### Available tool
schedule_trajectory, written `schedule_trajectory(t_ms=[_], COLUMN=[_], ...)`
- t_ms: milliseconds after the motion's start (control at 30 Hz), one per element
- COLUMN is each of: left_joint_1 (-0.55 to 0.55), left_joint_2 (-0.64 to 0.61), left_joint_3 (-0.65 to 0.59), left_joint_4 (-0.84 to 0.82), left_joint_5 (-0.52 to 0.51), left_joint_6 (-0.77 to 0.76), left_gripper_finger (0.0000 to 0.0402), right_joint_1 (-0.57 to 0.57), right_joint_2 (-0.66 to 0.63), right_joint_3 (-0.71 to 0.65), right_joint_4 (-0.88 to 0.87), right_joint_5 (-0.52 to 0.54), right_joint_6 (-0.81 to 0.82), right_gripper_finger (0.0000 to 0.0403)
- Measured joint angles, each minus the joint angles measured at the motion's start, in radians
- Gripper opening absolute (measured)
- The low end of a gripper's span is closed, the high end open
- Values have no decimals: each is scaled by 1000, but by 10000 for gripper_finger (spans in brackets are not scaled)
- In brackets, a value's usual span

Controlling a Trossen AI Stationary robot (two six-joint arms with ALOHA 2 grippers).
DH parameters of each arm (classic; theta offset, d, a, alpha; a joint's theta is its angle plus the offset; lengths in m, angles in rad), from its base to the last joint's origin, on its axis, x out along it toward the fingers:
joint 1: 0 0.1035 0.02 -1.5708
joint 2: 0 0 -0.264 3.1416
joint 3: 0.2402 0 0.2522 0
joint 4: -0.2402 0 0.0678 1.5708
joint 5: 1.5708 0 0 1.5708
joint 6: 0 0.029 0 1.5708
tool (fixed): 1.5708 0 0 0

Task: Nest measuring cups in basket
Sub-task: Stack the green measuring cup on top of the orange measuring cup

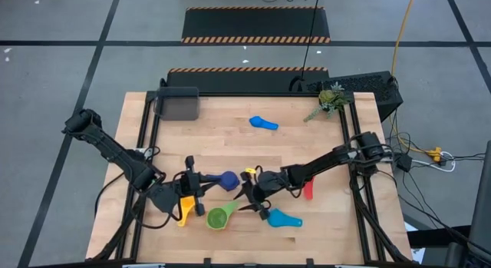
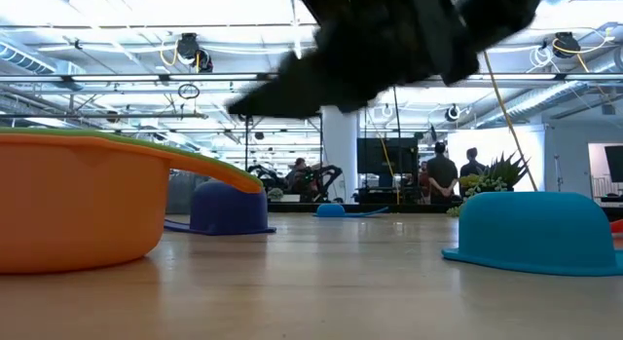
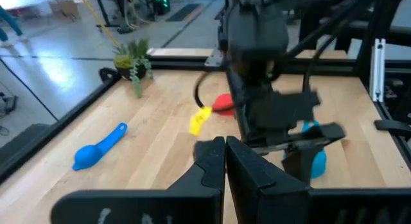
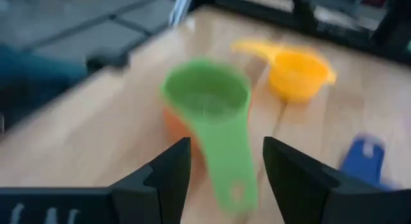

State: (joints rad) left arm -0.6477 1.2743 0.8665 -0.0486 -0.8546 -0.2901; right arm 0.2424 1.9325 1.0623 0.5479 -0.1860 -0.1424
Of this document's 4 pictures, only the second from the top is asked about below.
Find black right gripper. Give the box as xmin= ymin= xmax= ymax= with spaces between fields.
xmin=227 ymin=0 xmax=544 ymax=119

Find small blue measuring cup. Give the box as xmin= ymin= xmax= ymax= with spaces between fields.
xmin=313 ymin=202 xmax=390 ymax=219

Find navy blue measuring cup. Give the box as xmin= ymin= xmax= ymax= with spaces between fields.
xmin=164 ymin=179 xmax=277 ymax=237

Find orange measuring cup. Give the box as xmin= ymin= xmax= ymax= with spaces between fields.
xmin=0 ymin=130 xmax=265 ymax=276

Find cyan measuring cup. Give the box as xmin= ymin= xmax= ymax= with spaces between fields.
xmin=441 ymin=191 xmax=623 ymax=278

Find white pillar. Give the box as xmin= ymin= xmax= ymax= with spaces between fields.
xmin=320 ymin=105 xmax=360 ymax=205

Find person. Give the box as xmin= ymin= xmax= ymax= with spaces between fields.
xmin=286 ymin=157 xmax=312 ymax=198
xmin=459 ymin=147 xmax=488 ymax=198
xmin=426 ymin=140 xmax=459 ymax=205

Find black background robot arms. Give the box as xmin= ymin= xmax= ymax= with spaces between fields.
xmin=247 ymin=163 xmax=345 ymax=204

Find potted succulent plant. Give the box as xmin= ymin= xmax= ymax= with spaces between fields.
xmin=446 ymin=152 xmax=531 ymax=218

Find thin black hanging cable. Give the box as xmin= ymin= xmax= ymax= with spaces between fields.
xmin=392 ymin=86 xmax=404 ymax=205

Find black wall monitor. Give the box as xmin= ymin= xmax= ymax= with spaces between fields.
xmin=356 ymin=137 xmax=420 ymax=175

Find black ceiling cable reel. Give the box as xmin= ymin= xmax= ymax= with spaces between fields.
xmin=552 ymin=31 xmax=583 ymax=59
xmin=175 ymin=31 xmax=214 ymax=74

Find yellow power cable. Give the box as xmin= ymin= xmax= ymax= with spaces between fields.
xmin=481 ymin=50 xmax=539 ymax=193

